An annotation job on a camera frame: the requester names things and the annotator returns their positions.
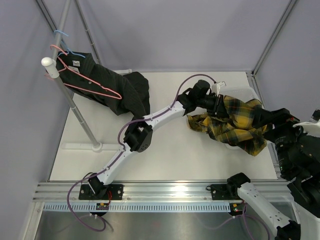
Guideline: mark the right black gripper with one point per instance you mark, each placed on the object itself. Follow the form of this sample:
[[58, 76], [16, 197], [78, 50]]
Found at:
[[282, 119]]

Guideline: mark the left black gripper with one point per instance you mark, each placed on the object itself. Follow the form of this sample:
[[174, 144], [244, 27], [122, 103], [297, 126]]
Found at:
[[217, 108]]

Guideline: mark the white plastic basket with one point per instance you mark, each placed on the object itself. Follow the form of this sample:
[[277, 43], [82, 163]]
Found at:
[[240, 95]]

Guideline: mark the yellow plaid flannel shirt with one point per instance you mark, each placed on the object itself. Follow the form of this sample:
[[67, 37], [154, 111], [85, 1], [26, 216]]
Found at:
[[200, 123]]

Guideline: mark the pink wire hanger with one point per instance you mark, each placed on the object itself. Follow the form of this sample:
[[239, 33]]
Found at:
[[85, 77]]

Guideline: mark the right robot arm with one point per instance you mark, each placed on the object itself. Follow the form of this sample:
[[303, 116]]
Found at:
[[297, 146]]

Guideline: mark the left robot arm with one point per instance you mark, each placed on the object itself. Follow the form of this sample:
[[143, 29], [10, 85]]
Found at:
[[138, 133]]

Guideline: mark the black pinstripe shirt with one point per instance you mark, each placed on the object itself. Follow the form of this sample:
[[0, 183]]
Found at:
[[135, 93]]

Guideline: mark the grey clothes rack pole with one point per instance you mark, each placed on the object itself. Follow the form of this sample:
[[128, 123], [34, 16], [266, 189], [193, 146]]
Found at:
[[49, 63]]

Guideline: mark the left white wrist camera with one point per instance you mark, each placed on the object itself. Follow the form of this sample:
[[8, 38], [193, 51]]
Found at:
[[216, 87]]

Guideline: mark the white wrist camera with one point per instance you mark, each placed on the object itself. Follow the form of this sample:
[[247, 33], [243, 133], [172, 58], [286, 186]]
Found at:
[[216, 87], [311, 127]]

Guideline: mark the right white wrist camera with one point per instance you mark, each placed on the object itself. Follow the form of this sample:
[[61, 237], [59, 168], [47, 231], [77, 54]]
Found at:
[[311, 127]]

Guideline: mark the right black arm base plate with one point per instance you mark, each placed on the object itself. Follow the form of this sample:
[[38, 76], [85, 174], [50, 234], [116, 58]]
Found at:
[[222, 192]]

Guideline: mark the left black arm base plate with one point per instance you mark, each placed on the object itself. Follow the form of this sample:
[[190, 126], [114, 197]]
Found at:
[[112, 191]]

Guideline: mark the blue wire hanger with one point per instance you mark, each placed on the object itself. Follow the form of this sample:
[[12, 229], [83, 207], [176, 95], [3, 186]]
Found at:
[[68, 50]]

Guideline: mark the aluminium mounting rail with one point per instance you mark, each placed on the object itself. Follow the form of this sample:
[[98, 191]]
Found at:
[[161, 191]]

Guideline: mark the white slotted cable duct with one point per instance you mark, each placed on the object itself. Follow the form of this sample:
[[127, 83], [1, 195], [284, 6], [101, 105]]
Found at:
[[161, 207]]

